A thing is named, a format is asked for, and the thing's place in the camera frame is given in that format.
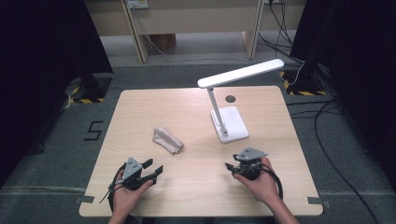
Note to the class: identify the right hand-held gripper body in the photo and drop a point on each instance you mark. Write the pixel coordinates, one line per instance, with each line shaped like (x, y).
(249, 154)

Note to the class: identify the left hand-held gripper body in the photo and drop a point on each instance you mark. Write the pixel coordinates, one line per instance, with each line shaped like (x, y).
(132, 169)

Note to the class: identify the white desk lamp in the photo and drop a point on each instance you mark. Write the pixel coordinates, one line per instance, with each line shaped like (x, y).
(230, 124)

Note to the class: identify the person's left hand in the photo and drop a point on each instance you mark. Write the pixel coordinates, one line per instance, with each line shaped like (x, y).
(126, 199)

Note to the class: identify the person's right hand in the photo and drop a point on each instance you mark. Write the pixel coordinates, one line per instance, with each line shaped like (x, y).
(264, 186)

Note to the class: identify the grey tape piece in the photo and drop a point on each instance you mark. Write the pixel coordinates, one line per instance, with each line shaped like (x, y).
(316, 200)
(84, 199)

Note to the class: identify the grey round table grommet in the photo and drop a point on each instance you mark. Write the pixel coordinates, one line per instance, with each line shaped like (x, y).
(230, 99)

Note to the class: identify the black stand base striped tape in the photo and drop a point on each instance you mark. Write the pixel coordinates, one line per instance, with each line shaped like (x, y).
(311, 82)
(93, 87)

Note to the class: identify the brown cardboard box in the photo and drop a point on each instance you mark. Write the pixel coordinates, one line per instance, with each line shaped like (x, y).
(163, 42)

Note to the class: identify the beige wooden desk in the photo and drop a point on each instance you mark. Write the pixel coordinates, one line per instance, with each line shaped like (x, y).
(186, 21)

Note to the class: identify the dark curtain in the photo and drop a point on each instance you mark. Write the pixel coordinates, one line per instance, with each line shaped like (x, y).
(31, 62)
(367, 62)

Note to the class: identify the white power strip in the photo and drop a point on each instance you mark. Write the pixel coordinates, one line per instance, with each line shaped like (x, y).
(137, 3)

